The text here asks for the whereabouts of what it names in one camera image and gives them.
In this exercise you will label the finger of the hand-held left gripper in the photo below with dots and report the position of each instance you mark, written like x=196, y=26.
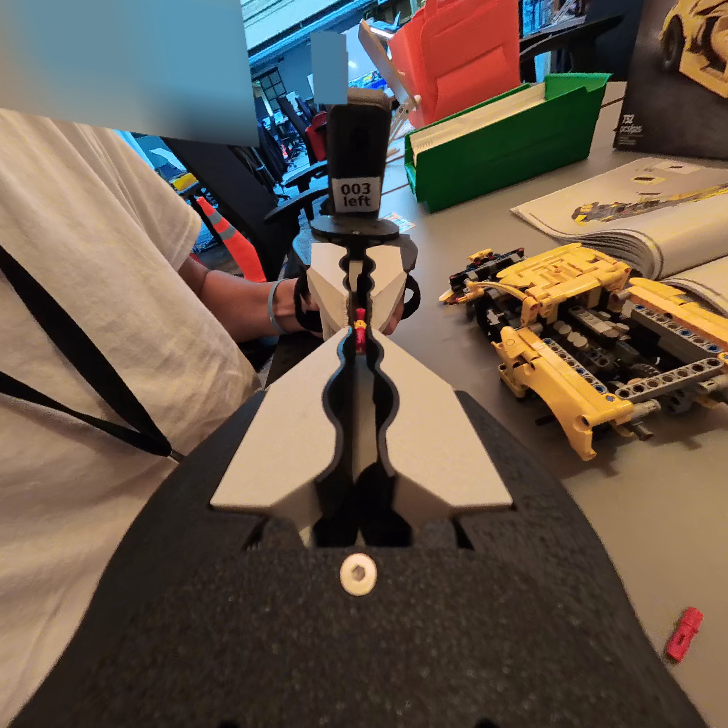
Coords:
x=387, y=278
x=327, y=284

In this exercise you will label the person's left hand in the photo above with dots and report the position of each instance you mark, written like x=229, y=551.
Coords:
x=311, y=315

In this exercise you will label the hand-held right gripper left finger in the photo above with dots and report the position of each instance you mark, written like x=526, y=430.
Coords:
x=273, y=455

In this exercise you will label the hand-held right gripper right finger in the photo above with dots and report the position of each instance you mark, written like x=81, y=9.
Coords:
x=449, y=455

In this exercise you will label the black office chair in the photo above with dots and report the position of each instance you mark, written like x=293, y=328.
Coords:
x=244, y=187

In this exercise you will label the toy car set box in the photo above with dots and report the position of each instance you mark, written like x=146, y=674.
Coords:
x=677, y=85

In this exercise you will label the yellow brick toy car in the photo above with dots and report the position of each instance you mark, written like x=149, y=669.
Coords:
x=569, y=341

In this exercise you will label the orange container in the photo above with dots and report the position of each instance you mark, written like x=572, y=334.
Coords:
x=460, y=62

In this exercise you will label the blue wristband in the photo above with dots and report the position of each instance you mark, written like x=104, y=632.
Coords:
x=275, y=307

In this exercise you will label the red office chair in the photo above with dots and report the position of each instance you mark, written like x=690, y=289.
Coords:
x=317, y=136

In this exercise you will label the open instruction booklet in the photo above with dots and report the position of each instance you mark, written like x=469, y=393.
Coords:
x=654, y=227

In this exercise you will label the orange traffic cone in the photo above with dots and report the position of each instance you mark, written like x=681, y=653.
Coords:
x=233, y=239

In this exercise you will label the green plastic bin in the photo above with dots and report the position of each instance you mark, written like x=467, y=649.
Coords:
x=512, y=153

